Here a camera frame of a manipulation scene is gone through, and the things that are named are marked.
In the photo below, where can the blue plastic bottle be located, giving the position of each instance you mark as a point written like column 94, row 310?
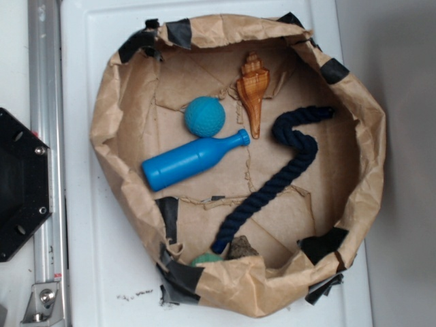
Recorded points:
column 190, row 159

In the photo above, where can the orange conch shell toy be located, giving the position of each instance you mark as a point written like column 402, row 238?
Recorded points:
column 251, row 87

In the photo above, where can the green ball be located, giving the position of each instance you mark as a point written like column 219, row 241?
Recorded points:
column 205, row 258

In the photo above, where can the aluminium extrusion rail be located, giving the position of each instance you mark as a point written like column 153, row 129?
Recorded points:
column 46, row 112

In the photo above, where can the brown paper bag bin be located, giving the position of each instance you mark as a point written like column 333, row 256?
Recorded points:
column 306, row 235

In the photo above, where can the brown rock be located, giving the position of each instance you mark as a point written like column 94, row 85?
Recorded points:
column 240, row 247

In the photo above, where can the metal corner bracket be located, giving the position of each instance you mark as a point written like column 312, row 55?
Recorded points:
column 45, row 306

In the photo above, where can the teal dimpled ball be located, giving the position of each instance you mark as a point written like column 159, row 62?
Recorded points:
column 204, row 117

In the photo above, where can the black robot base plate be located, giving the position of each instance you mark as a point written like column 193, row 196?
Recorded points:
column 25, row 187

